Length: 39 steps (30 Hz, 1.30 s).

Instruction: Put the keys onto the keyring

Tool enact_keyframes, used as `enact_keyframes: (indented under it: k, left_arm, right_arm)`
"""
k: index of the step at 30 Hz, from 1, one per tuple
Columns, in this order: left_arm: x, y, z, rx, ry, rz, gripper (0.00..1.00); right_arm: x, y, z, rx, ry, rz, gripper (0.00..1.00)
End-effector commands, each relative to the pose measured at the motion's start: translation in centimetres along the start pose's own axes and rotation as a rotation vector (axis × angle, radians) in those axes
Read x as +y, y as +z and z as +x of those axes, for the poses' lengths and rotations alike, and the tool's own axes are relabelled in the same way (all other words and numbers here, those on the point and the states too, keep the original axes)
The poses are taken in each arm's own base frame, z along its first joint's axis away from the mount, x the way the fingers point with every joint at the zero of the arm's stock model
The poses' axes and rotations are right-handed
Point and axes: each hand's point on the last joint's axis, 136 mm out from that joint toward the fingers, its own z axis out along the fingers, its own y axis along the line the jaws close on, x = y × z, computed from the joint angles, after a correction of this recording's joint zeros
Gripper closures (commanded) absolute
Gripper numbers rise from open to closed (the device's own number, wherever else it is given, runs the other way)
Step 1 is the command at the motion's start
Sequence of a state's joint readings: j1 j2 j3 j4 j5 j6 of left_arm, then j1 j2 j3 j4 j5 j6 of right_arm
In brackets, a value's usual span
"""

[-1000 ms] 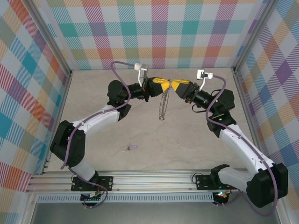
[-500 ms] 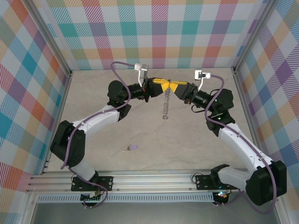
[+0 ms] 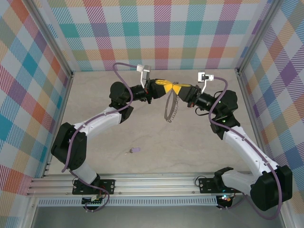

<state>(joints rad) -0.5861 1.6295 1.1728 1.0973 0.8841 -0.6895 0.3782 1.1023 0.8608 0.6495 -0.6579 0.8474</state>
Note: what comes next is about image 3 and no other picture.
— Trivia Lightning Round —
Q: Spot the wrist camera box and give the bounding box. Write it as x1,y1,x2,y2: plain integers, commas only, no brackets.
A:
137,64,152,88
197,71,214,93

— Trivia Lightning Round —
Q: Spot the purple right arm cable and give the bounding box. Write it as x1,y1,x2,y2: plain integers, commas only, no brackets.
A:
209,77,282,220

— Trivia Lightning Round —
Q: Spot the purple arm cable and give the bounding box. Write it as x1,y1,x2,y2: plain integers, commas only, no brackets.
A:
209,77,282,220
61,62,143,212

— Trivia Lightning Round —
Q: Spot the aluminium table edge rail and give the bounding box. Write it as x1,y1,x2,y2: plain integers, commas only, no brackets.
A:
237,71,271,175
41,72,75,179

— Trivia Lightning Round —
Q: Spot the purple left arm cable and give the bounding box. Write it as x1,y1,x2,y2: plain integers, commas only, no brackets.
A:
61,62,143,212

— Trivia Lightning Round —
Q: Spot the aluminium mounting rail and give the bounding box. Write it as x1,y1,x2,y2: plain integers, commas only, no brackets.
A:
26,172,288,197

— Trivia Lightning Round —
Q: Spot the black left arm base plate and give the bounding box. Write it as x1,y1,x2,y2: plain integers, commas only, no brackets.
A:
72,179,116,195

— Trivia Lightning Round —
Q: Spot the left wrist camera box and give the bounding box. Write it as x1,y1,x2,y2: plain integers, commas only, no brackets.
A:
137,64,152,88

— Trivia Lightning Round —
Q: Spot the black electronics board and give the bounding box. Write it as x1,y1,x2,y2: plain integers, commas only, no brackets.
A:
82,196,106,207

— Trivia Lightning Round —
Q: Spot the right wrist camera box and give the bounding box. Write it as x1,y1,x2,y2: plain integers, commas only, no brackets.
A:
197,71,214,93

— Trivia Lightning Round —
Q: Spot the grey metal shelf panel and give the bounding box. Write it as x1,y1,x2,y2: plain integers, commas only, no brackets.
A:
32,206,285,228

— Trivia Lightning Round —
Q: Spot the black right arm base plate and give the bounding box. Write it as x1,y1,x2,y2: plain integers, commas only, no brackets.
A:
198,178,243,194

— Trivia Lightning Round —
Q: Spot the electronics board with lit LED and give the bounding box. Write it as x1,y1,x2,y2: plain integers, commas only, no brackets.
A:
217,194,233,209

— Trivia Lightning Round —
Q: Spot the white slotted cable duct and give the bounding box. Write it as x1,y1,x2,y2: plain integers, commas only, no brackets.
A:
38,196,218,207

